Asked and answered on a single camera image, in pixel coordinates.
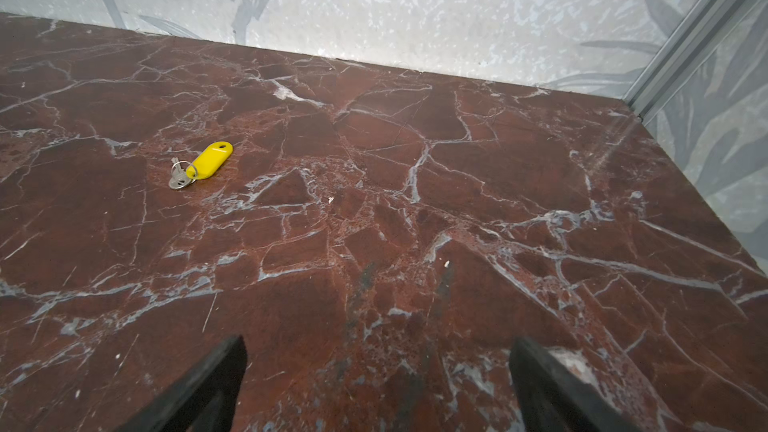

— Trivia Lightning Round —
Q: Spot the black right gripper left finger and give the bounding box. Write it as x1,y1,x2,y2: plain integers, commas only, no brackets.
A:
118,335,248,431

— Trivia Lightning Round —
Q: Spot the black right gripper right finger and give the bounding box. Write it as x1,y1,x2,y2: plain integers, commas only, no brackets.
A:
509,337,638,432

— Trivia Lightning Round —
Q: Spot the small silver key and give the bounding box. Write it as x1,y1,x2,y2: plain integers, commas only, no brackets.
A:
168,157,195,190

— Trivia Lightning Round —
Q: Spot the yellow key tag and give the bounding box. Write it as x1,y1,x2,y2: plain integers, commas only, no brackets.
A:
185,141,233,180

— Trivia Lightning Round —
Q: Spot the aluminium cage frame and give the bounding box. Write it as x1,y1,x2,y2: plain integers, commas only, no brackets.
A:
623,0,759,121

